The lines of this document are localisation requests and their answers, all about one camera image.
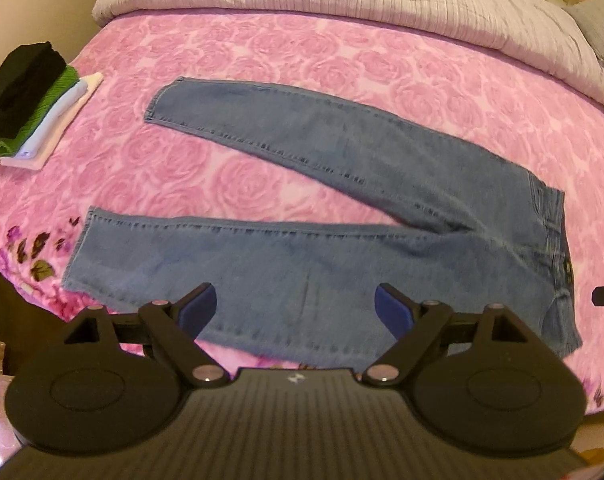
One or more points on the folded white garment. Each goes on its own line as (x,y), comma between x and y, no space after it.
(64,132)

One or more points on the grey cushion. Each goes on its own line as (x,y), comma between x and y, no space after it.
(599,25)

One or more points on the folded light blue garment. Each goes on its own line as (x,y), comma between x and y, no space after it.
(59,120)

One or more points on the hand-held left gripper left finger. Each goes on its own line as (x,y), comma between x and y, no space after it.
(198,310)

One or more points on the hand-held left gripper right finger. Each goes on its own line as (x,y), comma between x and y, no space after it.
(392,310)

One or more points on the folded green garment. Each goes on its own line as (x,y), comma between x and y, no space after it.
(47,107)

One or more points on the blue denim jeans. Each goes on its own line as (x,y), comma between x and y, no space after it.
(332,260)

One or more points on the pink floral blanket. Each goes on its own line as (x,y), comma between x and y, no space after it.
(182,160)

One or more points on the folded black garment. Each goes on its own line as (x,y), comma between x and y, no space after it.
(22,85)

